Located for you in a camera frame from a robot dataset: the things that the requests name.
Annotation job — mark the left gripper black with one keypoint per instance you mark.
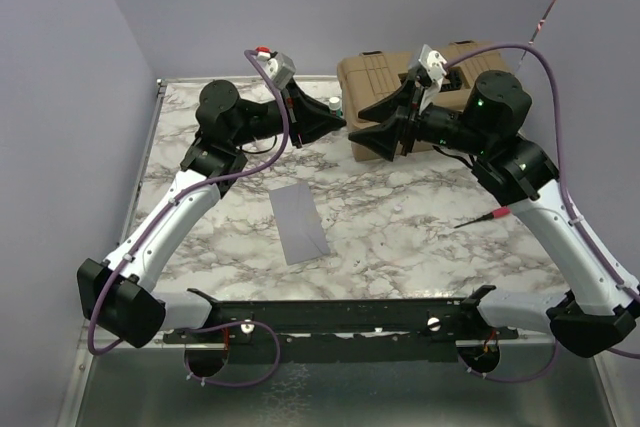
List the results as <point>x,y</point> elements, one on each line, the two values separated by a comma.
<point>306,115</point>

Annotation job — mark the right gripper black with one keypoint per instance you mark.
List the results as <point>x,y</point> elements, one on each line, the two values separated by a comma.
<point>383,138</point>

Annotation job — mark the small green white tube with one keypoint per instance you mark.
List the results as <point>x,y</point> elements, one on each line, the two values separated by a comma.
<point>335,106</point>

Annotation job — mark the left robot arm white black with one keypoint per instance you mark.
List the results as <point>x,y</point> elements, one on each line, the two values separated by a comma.
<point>118,293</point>

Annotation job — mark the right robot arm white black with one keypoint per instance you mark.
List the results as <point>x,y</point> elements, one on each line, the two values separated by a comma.
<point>596,313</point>

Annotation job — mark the tan plastic tool case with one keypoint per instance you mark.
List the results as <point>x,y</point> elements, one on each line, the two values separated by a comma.
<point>446,123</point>

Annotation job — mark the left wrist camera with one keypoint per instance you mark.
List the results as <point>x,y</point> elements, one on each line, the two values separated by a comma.
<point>278,67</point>

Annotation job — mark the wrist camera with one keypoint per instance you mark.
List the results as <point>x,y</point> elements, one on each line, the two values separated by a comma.
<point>427,70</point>
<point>278,67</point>

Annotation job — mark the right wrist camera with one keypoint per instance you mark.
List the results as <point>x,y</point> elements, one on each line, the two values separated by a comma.
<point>427,70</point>

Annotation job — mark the red handled screwdriver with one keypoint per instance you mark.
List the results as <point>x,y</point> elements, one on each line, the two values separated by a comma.
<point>493,215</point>

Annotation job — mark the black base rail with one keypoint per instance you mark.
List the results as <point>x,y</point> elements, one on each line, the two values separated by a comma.
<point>338,331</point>

